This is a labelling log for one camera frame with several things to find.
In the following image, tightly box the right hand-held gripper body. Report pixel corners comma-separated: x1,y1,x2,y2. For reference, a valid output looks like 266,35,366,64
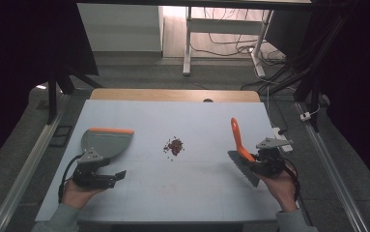
251,136,295,179

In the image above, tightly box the orange-handled grey brush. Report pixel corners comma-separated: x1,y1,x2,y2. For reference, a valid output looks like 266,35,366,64
227,117,261,189

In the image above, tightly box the black metal stand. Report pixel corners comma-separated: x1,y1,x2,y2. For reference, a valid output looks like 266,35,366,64
45,63,104,126
259,13,355,133

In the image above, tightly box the white power strip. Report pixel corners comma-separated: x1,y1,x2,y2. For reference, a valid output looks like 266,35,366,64
271,127,294,154

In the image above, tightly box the white desk frame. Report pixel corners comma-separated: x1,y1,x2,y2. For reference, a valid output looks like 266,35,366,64
182,5,274,78

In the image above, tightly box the black rectangular floor frame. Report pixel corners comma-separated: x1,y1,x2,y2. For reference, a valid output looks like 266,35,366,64
48,125,74,149

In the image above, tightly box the pile of small red bits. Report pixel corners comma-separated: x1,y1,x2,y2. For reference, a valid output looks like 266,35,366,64
162,136,185,161

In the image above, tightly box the black curtain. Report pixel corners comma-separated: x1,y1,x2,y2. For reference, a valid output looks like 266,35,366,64
304,0,370,188
0,0,100,177

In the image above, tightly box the aluminium rail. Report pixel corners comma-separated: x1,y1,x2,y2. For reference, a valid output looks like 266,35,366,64
0,93,71,232
294,101,370,232

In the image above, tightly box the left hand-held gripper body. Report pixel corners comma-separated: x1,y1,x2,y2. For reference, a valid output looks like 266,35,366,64
72,148,117,189

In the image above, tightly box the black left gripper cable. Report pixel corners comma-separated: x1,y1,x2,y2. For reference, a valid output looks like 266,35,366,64
57,153,84,205

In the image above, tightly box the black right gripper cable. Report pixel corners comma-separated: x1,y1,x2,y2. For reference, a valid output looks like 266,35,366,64
281,158,302,209

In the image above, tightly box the person's left hand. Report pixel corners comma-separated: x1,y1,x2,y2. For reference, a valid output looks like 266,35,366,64
61,179,105,211

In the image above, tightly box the white cover board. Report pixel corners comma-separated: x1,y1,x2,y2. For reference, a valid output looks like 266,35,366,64
35,99,304,224

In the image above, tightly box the person's right hand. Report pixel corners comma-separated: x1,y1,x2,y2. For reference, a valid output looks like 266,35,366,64
255,163,299,214

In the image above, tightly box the grey dustpan with orange edge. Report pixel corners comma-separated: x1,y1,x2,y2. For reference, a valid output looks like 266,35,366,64
80,127,135,162

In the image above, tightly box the wooden table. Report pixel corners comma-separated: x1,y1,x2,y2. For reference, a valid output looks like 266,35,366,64
89,88,262,103

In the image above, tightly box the white cabinet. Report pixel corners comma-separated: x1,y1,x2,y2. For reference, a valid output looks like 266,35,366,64
76,3,165,53

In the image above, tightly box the tangle of floor cables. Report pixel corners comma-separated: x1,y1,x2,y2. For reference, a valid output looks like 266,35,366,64
190,7,292,92

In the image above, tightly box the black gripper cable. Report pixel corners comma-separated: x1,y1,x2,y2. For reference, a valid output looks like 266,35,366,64
57,153,84,205
281,158,302,209

